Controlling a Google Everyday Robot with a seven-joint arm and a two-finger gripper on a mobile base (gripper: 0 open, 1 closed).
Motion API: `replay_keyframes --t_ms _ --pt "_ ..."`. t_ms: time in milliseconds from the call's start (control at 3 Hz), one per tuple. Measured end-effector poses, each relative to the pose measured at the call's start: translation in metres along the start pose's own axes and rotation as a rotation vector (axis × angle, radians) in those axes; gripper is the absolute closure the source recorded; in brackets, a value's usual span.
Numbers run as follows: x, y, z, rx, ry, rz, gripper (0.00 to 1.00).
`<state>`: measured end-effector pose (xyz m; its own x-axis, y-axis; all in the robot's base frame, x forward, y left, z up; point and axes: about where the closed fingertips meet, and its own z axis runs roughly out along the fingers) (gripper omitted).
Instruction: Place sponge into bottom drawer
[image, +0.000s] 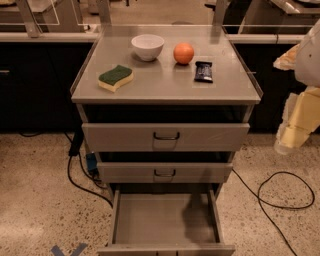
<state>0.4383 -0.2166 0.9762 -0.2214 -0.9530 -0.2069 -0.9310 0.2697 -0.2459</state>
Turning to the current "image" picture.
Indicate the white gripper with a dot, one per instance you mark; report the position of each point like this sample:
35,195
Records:
309,63

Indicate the green yellow sponge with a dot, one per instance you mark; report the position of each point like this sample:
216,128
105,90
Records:
115,78

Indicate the grey metal drawer cabinet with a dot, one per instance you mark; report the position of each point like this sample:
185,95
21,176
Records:
164,91

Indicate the top grey drawer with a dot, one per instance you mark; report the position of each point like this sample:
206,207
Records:
148,137

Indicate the middle grey drawer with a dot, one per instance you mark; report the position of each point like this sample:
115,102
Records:
116,172

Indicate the bottom grey open drawer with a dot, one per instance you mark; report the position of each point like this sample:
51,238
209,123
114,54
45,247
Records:
176,223

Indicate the dark blue snack bar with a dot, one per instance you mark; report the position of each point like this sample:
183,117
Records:
203,72

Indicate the orange fruit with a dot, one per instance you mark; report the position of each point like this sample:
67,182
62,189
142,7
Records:
183,53

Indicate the white bowl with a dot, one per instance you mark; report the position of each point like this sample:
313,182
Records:
147,46

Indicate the blue power adapter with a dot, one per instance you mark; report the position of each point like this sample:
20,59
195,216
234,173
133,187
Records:
91,163

